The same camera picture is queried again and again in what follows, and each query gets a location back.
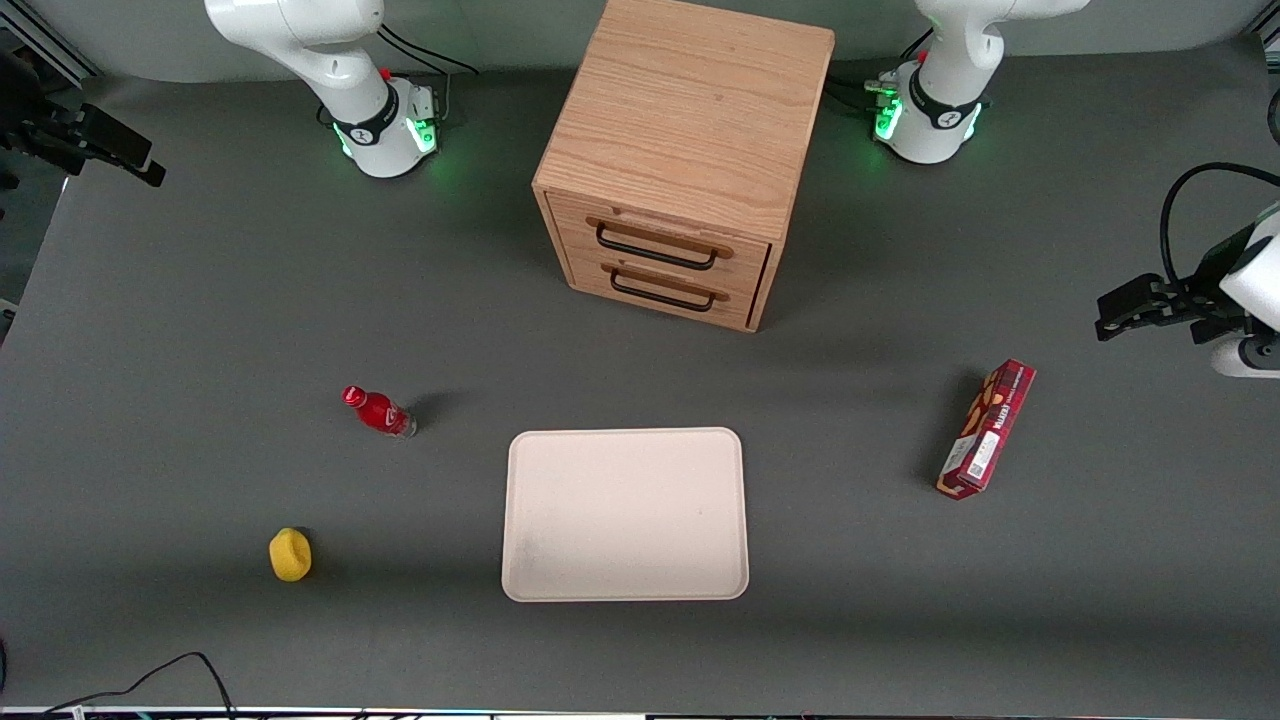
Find right gripper body dark grey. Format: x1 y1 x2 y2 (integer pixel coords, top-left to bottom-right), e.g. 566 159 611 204
0 50 83 193

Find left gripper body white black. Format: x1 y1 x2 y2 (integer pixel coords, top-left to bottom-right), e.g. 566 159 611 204
1185 290 1280 380

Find wooden drawer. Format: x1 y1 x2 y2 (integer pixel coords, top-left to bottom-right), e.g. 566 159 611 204
546 192 773 293
562 250 765 332

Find black metal drawer handle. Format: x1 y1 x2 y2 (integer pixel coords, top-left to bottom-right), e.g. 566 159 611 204
600 262 729 314
587 215 735 272

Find wooden drawer cabinet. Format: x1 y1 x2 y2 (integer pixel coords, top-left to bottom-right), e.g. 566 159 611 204
532 0 837 334

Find red snack box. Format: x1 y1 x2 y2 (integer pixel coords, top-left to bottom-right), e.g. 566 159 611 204
936 358 1037 501

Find red plastic bottle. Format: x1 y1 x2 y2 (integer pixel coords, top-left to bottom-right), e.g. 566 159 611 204
342 385 419 439

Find yellow lemon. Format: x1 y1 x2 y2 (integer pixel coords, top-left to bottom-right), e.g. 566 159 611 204
268 527 313 583

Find beige rectangular tray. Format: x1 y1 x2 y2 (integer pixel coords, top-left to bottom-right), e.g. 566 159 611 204
501 427 751 603

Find aluminium frame profile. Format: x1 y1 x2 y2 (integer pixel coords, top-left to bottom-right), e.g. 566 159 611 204
0 0 103 86

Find black looped wrist cable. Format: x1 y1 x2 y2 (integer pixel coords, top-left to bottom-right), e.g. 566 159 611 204
1159 162 1280 286

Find black right arm base cables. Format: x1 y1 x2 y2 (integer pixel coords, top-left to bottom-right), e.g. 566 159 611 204
378 22 481 129

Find black arm base cables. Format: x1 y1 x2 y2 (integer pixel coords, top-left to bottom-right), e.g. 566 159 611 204
378 22 481 129
824 30 936 113

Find black left arm base cables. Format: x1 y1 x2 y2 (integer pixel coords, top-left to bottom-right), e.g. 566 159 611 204
824 30 936 113

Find thin black table cable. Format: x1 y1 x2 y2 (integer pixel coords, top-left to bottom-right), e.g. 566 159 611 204
40 652 237 717

